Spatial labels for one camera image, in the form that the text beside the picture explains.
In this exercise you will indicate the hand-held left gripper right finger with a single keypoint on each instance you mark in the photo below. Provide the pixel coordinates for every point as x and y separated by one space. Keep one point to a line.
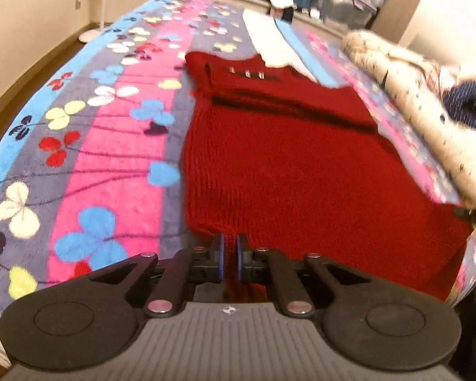
242 260

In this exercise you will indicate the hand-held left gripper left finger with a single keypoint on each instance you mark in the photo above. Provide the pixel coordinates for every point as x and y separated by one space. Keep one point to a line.
221 260

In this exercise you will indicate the red knit sweater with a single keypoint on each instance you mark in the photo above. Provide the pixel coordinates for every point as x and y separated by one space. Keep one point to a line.
301 174

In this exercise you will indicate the dark hanging clothes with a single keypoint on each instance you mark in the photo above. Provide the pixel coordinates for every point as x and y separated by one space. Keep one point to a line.
285 14

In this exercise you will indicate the navy dotted cloth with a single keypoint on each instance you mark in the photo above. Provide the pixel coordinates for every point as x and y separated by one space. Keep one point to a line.
466 101

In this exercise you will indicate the cream star-printed quilt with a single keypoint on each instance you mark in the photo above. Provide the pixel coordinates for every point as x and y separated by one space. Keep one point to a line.
420 99

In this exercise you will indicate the floral striped bed blanket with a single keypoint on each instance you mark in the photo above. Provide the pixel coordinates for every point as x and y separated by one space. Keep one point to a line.
115 135

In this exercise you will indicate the wooden shelf unit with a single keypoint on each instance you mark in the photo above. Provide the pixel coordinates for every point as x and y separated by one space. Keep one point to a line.
400 4

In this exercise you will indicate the clear plastic storage box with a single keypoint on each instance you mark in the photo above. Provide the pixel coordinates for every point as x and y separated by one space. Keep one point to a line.
349 4

